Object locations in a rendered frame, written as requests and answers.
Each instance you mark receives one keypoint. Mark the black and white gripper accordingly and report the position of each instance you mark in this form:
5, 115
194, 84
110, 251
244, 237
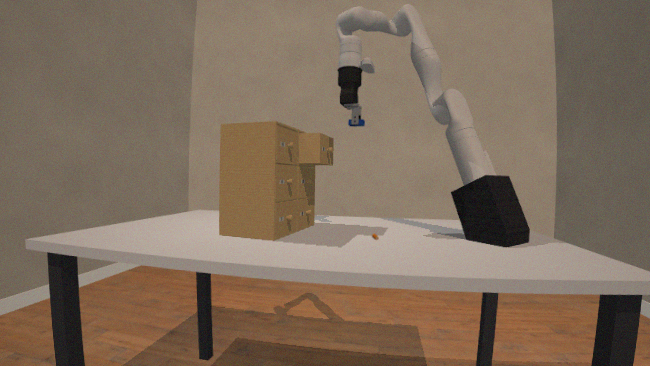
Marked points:
349, 79

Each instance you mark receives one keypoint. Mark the small tan wooden chest of drawers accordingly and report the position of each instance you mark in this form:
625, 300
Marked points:
247, 186

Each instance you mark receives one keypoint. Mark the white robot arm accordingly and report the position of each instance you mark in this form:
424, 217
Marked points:
471, 160

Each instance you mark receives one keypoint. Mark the brown wooden drawer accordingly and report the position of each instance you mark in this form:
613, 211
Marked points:
305, 181
287, 145
284, 211
305, 211
286, 181
315, 149

